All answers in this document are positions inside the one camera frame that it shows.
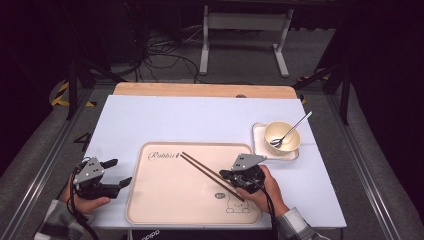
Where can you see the white square plate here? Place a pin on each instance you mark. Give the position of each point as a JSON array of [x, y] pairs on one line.
[[258, 140]]

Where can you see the grey metal stand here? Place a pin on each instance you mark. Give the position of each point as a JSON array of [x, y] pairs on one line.
[[246, 21]]

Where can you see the white table cover board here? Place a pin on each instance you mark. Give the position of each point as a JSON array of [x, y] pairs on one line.
[[200, 120]]

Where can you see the beige plastic tray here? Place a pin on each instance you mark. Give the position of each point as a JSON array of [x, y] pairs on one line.
[[173, 193]]

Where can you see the black box with white print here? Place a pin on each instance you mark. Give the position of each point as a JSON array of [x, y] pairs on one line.
[[200, 235]]

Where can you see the person's right hand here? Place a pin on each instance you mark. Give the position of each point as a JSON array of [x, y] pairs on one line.
[[270, 196]]

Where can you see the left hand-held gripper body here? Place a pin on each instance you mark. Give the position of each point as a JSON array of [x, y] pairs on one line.
[[88, 173]]

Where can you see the cream bowl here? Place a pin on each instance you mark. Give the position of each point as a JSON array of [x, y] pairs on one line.
[[276, 128]]

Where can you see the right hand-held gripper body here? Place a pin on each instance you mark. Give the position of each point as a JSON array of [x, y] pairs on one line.
[[246, 161]]

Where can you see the aluminium floor rail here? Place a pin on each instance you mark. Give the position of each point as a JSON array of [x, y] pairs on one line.
[[43, 166], [363, 166]]

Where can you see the yellow and black floor tape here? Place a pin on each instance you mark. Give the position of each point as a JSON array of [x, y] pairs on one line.
[[58, 96]]

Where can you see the person's left hand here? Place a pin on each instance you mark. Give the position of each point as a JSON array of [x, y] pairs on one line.
[[83, 205]]

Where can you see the metal spoon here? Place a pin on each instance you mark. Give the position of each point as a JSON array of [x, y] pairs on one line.
[[295, 128]]

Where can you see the black tripod stand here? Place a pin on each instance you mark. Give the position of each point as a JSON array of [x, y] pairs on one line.
[[345, 96], [71, 90]]

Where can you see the brown chopstick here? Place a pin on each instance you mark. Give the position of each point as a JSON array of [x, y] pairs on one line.
[[200, 169], [200, 164]]

